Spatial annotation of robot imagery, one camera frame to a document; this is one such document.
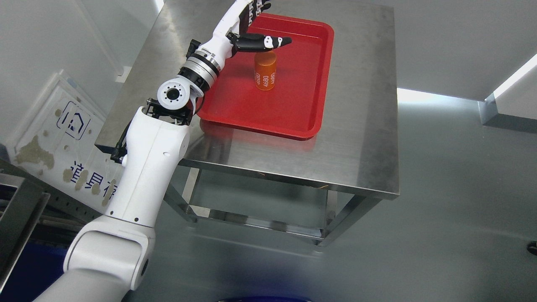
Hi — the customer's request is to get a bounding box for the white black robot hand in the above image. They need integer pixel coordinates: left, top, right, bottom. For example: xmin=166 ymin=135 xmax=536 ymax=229
xmin=195 ymin=0 xmax=293 ymax=69

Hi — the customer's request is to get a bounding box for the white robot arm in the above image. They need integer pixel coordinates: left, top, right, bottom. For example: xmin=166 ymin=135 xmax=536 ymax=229
xmin=36 ymin=51 xmax=221 ymax=302

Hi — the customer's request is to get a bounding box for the metal flow rack shelf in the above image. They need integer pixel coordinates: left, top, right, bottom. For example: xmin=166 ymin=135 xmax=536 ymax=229
xmin=0 ymin=160 xmax=99 ymax=302

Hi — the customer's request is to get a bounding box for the red plastic tray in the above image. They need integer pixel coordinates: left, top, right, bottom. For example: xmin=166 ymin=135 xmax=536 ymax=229
xmin=199 ymin=14 xmax=334 ymax=140

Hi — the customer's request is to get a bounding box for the stainless steel table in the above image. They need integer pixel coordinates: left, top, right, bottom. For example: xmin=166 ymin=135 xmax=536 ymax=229
xmin=95 ymin=0 xmax=400 ymax=246

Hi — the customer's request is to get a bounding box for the white sign board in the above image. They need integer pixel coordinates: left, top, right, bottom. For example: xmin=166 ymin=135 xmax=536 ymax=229
xmin=7 ymin=70 xmax=123 ymax=213

